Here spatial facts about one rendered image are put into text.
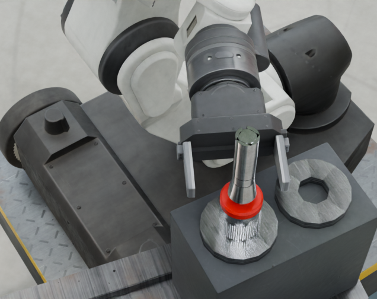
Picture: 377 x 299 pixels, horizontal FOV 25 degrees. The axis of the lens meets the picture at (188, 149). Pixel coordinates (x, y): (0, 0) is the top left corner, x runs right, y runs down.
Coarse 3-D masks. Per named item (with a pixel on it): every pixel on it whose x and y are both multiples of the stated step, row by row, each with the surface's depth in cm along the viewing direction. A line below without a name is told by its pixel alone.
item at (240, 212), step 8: (224, 192) 94; (224, 200) 93; (256, 200) 93; (224, 208) 93; (232, 208) 93; (240, 208) 93; (248, 208) 93; (256, 208) 93; (232, 216) 93; (240, 216) 92; (248, 216) 93
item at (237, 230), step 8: (224, 216) 94; (256, 216) 94; (224, 224) 96; (232, 224) 94; (240, 224) 94; (248, 224) 94; (256, 224) 95; (224, 232) 97; (232, 232) 96; (240, 232) 95; (248, 232) 96; (256, 232) 97; (232, 240) 97; (240, 240) 97
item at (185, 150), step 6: (186, 144) 98; (180, 150) 99; (186, 150) 98; (180, 156) 99; (186, 156) 98; (186, 162) 97; (192, 162) 97; (186, 168) 97; (192, 168) 97; (186, 174) 97; (192, 174) 97; (186, 180) 96; (192, 180) 96; (186, 186) 97; (192, 186) 96; (192, 192) 96
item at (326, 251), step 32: (288, 160) 105; (320, 160) 103; (288, 192) 101; (320, 192) 102; (352, 192) 102; (192, 224) 100; (288, 224) 100; (320, 224) 99; (352, 224) 100; (192, 256) 99; (224, 256) 96; (256, 256) 96; (288, 256) 98; (320, 256) 101; (352, 256) 106; (192, 288) 106; (224, 288) 95; (256, 288) 99; (288, 288) 104; (320, 288) 110
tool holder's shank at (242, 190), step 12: (240, 132) 84; (252, 132) 84; (240, 144) 84; (252, 144) 84; (240, 156) 85; (252, 156) 85; (240, 168) 87; (252, 168) 87; (240, 180) 89; (252, 180) 89; (228, 192) 92; (240, 192) 90; (252, 192) 91; (240, 204) 93
